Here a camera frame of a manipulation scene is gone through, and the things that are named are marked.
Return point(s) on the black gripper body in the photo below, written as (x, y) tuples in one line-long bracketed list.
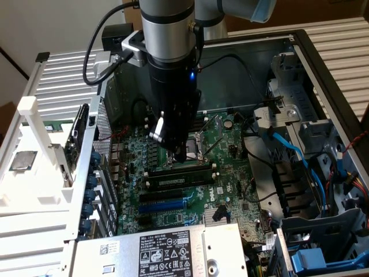
[(176, 95)]

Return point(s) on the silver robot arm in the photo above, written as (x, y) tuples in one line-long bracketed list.
[(167, 29)]

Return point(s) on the CPU socket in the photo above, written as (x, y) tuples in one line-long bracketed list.
[(193, 147)]

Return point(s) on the silver socket cover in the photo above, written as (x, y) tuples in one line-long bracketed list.
[(219, 125)]

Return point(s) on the silver coin battery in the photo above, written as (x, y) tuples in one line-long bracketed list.
[(229, 124)]

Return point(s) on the long black expansion slot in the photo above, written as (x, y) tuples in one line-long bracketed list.
[(161, 196)]

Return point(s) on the open grey PC case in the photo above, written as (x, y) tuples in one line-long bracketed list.
[(239, 86)]

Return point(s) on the blue slot retainer clip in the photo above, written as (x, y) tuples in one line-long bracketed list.
[(90, 195), (95, 158), (92, 180), (86, 225), (88, 210)]

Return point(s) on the long blue expansion slot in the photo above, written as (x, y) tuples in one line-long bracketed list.
[(161, 207)]

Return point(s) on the graphics card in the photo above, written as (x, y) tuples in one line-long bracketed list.
[(76, 138)]

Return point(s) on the black plastic box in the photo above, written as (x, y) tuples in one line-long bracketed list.
[(111, 37)]

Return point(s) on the green motherboard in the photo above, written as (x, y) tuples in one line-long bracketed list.
[(230, 179)]

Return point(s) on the short black expansion slot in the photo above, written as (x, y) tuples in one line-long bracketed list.
[(145, 221)]

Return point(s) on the printed cardboard box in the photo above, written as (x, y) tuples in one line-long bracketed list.
[(129, 17)]

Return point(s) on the silver heat sink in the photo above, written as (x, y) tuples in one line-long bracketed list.
[(209, 216)]

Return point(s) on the grey metal disk bay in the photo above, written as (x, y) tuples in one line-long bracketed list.
[(294, 92)]

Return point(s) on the silver power supply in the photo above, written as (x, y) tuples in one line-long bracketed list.
[(219, 248)]

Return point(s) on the white parts rack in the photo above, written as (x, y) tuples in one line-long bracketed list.
[(34, 190)]

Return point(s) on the silver CPU chip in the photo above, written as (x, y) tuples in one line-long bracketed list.
[(24, 160)]

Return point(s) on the small black end cap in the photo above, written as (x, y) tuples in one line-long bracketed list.
[(42, 57)]

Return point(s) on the plain cardboard box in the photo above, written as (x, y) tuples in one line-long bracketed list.
[(317, 11)]

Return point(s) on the grey metal drive cage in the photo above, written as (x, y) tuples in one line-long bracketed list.
[(317, 228)]

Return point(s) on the blue plastic drive caddy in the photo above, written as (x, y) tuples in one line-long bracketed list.
[(310, 259)]

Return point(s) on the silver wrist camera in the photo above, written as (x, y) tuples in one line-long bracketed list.
[(132, 46)]

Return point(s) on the black plastic bracket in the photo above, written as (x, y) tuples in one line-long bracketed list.
[(288, 179)]

